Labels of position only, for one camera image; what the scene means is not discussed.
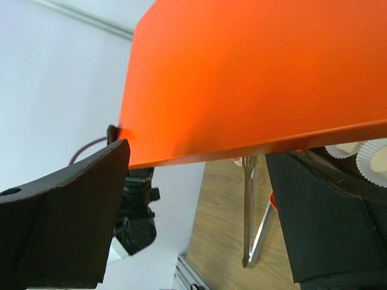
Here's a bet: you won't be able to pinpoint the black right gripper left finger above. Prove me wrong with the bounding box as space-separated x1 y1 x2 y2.
1 140 130 289

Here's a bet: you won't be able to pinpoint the white paper cup four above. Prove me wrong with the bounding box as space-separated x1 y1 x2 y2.
325 141 364 159

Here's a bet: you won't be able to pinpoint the orange box lid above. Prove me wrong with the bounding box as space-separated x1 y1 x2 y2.
119 1 386 168

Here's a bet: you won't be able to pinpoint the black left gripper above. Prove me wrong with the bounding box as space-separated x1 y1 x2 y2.
106 124 160 256

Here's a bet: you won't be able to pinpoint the white paper cup three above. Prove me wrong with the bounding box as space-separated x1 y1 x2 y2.
356 138 386 188

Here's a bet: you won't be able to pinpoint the orange chocolate box base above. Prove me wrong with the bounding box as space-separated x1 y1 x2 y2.
265 149 305 212

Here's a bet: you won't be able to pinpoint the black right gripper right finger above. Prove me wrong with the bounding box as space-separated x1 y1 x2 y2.
266 151 386 289

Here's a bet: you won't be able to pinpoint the floral pattern tray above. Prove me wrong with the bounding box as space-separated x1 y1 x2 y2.
231 157 242 166

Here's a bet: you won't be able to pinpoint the steel serving tongs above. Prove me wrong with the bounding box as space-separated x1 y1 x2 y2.
242 155 274 268

